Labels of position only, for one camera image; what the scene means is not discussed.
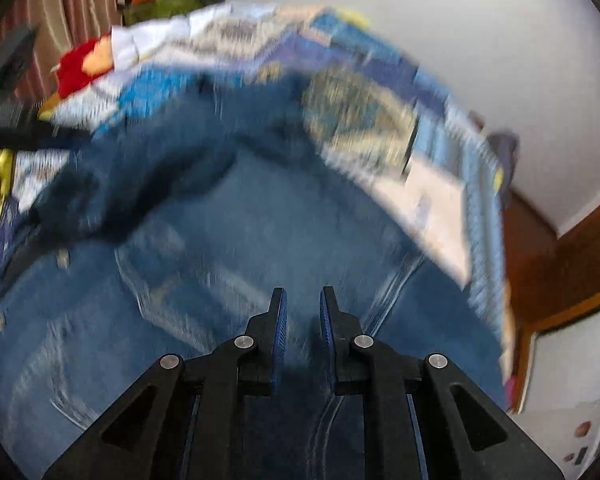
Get dark purple cloth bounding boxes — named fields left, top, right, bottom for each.
left=486, top=130, right=522, bottom=211

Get blue patchwork printed blanket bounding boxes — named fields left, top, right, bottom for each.
left=0, top=2, right=512, bottom=396

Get white cloth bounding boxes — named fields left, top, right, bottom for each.
left=111, top=5, right=193, bottom=68

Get striped brown curtain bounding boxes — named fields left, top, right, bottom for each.
left=0, top=0, right=127, bottom=106

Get brown wooden door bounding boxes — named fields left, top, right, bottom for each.
left=500, top=187, right=600, bottom=413

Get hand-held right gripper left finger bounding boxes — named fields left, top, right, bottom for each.
left=42, top=287, right=289, bottom=480

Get red plush toy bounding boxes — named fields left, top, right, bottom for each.
left=40, top=35, right=120, bottom=118

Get blue denim jeans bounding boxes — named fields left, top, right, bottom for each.
left=0, top=72, right=506, bottom=480

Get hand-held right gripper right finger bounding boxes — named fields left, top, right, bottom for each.
left=319, top=286, right=566, bottom=480

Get yellow fuzzy cloth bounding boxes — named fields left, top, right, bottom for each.
left=0, top=149, right=17, bottom=223

